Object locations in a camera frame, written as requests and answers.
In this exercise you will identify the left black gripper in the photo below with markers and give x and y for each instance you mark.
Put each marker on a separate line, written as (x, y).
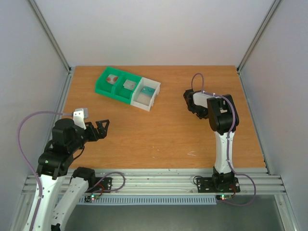
(103, 132)

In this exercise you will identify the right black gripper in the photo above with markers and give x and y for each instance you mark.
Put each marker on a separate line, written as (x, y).
(190, 102)

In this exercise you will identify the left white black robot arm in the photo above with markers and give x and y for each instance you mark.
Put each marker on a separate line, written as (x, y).
(68, 136)

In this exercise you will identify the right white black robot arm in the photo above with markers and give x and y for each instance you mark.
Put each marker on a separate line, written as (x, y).
(223, 120)

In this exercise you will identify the card with red circles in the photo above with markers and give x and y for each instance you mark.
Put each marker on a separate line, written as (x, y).
(112, 79)

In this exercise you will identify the grey card in bin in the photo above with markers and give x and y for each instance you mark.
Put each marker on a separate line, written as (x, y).
(129, 84)

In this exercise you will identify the teal card in bin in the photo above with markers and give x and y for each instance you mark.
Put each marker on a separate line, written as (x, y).
(148, 91)

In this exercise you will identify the green bin middle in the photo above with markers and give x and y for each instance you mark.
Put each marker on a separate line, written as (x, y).
(122, 94)

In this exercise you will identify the green bin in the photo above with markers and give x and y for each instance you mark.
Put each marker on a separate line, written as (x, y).
(103, 86)
(122, 94)

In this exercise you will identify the green bin far left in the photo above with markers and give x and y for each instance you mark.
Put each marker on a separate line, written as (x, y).
(103, 86)

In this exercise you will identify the white bin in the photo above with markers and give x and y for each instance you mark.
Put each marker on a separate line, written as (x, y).
(143, 101)

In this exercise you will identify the left controller board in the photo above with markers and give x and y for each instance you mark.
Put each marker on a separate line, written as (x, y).
(91, 198)

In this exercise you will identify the controller board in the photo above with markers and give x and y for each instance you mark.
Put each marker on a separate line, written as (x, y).
(91, 198)
(224, 197)

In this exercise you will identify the right controller board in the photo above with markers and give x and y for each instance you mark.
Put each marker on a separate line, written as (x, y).
(224, 197)

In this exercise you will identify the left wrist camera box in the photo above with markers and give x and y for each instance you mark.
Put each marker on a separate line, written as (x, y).
(81, 112)

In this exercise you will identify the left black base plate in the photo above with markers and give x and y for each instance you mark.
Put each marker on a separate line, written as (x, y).
(104, 186)

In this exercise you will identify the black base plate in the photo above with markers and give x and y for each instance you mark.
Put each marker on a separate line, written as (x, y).
(104, 186)
(206, 185)

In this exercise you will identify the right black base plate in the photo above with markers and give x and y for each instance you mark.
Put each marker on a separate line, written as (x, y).
(206, 185)

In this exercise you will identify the aluminium front rail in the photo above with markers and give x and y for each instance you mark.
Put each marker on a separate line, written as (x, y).
(170, 181)

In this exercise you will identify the grey slotted cable duct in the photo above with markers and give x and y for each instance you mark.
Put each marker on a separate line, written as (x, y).
(113, 200)

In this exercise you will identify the right aluminium frame post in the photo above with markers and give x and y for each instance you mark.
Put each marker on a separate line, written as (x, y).
(259, 33)

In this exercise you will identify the aluminium frame post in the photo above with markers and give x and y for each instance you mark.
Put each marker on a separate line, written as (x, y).
(259, 33)
(41, 19)

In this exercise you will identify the left aluminium frame post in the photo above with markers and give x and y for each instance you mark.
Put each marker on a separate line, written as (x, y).
(41, 19)

